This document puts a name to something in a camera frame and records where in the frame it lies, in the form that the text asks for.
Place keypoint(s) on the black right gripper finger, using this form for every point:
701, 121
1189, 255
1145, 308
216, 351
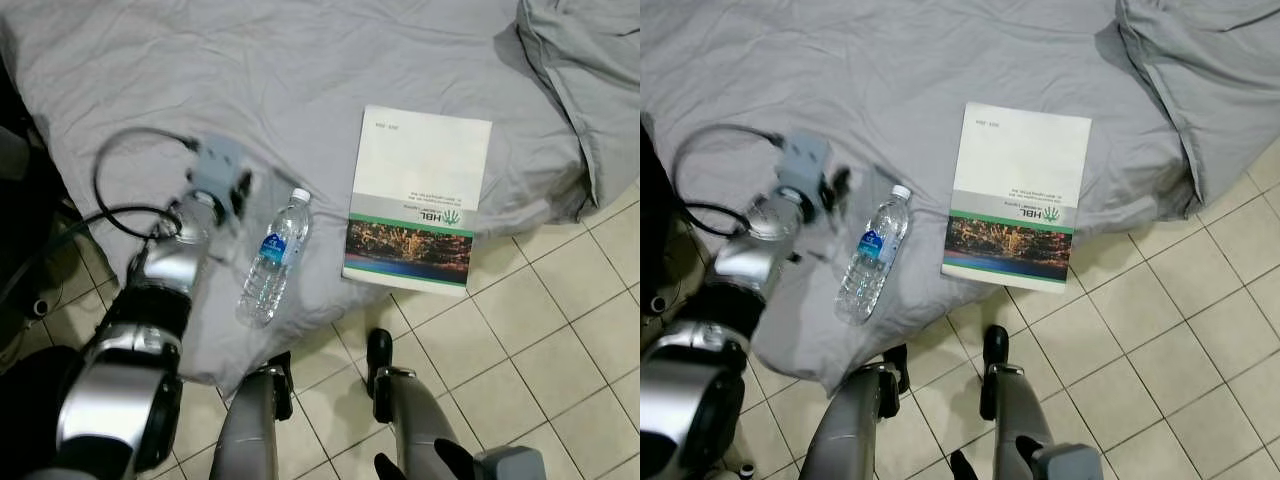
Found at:
391, 470
962, 468
456, 462
1030, 458

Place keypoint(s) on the HBL lighting catalogue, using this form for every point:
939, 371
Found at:
420, 170
1020, 165

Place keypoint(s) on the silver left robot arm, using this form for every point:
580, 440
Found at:
745, 265
170, 265

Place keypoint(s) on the clear plastic water bottle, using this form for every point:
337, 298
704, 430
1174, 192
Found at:
272, 260
872, 255

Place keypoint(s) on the grey wrinkled bed blanket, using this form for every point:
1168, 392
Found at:
860, 70
250, 70

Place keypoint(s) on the silver left robot leg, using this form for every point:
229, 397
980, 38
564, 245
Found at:
245, 430
850, 430

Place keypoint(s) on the black bulky object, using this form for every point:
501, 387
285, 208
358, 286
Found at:
655, 220
25, 180

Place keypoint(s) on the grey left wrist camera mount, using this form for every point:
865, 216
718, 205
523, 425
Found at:
215, 165
803, 160

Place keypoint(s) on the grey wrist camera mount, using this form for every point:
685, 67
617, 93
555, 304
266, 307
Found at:
215, 165
803, 160
510, 466
1068, 464

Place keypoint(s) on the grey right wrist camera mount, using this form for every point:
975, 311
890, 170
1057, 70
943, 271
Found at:
510, 466
1068, 464

